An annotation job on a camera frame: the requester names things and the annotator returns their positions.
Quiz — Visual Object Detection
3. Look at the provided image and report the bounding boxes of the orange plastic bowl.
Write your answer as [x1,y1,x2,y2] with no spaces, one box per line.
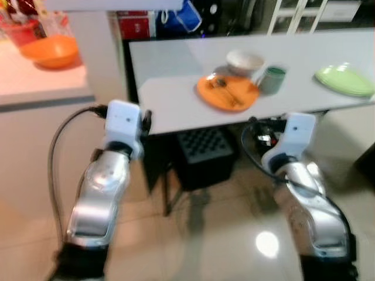
[20,35,80,70]

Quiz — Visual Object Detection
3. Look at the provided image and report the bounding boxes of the orange round plate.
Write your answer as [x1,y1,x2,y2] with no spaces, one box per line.
[196,74,261,112]

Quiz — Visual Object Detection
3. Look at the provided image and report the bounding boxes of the green cup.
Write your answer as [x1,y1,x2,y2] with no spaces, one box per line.
[260,66,287,95]

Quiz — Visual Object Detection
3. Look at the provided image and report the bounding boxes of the black metal table leg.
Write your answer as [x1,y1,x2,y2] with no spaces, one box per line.
[162,133,178,216]

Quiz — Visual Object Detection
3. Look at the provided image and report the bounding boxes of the metal spoon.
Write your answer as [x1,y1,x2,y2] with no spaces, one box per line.
[206,77,243,108]

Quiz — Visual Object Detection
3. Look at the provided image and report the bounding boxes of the black plastic crate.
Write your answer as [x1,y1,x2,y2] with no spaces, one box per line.
[175,128,238,191]

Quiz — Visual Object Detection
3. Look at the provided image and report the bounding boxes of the white speckled bowl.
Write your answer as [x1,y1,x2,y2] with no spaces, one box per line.
[226,49,266,78]

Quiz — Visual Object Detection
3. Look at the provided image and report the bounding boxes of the light green plate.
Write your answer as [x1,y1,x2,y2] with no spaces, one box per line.
[315,64,375,98]

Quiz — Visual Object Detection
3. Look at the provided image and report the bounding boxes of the red box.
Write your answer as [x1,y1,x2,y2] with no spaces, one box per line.
[117,11,151,40]

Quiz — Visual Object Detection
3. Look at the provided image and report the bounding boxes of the blue bag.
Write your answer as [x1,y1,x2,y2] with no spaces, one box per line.
[157,0,203,33]

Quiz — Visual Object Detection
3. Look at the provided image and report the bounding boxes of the white framed cabinet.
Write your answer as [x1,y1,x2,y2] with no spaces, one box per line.
[257,0,364,34]

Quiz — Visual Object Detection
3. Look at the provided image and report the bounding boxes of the red plastic container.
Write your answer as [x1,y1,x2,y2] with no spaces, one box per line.
[0,11,43,47]

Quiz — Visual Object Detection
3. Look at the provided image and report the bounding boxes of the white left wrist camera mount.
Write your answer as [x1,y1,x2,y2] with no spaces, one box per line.
[103,100,145,160]

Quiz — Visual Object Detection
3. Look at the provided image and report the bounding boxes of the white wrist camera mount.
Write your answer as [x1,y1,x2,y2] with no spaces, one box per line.
[261,112,317,172]
[103,100,145,160]

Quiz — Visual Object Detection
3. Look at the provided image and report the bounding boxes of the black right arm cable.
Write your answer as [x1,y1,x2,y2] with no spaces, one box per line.
[240,119,324,195]

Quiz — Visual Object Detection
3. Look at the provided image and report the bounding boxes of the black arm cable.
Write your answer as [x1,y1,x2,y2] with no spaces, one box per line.
[48,104,108,241]
[240,119,324,195]

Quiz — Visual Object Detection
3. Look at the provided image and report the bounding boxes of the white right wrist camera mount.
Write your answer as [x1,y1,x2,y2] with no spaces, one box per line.
[261,112,317,172]

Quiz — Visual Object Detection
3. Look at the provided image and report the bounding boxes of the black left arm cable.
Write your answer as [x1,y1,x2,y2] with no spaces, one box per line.
[48,104,108,241]

